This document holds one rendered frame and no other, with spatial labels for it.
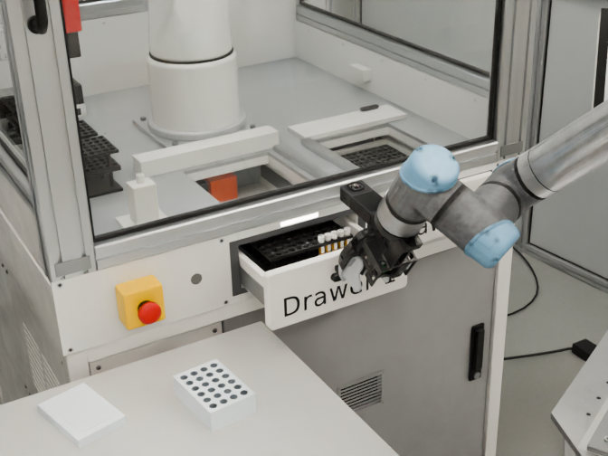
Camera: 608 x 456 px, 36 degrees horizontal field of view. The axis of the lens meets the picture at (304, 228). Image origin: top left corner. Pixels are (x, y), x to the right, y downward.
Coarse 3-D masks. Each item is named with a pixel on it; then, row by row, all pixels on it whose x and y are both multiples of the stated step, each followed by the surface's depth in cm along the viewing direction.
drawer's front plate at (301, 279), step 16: (320, 256) 165; (336, 256) 165; (272, 272) 160; (288, 272) 161; (304, 272) 163; (320, 272) 164; (272, 288) 160; (288, 288) 162; (304, 288) 164; (320, 288) 166; (336, 288) 168; (368, 288) 172; (384, 288) 174; (400, 288) 176; (272, 304) 162; (288, 304) 163; (336, 304) 169; (272, 320) 163; (288, 320) 165
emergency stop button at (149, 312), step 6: (144, 306) 158; (150, 306) 158; (156, 306) 159; (138, 312) 158; (144, 312) 158; (150, 312) 158; (156, 312) 159; (144, 318) 158; (150, 318) 159; (156, 318) 159
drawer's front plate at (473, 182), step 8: (472, 176) 194; (480, 176) 194; (488, 176) 194; (464, 184) 192; (472, 184) 193; (480, 184) 194; (424, 224) 190; (432, 232) 192; (440, 232) 193; (424, 240) 192
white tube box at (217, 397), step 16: (192, 368) 158; (208, 368) 158; (224, 368) 158; (176, 384) 155; (192, 384) 155; (208, 384) 154; (224, 384) 154; (240, 384) 154; (192, 400) 152; (208, 400) 151; (224, 400) 150; (240, 400) 150; (208, 416) 148; (224, 416) 149; (240, 416) 151
